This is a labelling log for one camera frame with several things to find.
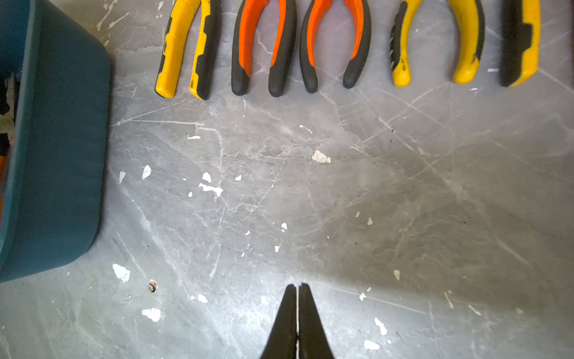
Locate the teal storage box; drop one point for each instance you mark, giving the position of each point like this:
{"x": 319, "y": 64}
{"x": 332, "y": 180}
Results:
{"x": 54, "y": 186}

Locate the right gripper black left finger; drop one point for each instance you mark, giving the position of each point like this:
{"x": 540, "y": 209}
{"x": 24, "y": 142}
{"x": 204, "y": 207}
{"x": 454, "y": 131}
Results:
{"x": 282, "y": 341}

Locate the orange long-nose pliers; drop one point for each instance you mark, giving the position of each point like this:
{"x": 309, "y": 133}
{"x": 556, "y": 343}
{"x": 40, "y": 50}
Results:
{"x": 341, "y": 30}

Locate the yellow black combination pliers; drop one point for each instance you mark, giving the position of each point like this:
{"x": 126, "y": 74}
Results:
{"x": 521, "y": 37}

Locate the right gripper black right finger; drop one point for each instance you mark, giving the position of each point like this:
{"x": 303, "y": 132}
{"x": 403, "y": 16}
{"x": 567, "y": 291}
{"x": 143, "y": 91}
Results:
{"x": 313, "y": 342}

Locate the yellow black long-nose pliers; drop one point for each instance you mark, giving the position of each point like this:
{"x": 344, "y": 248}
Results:
{"x": 437, "y": 40}

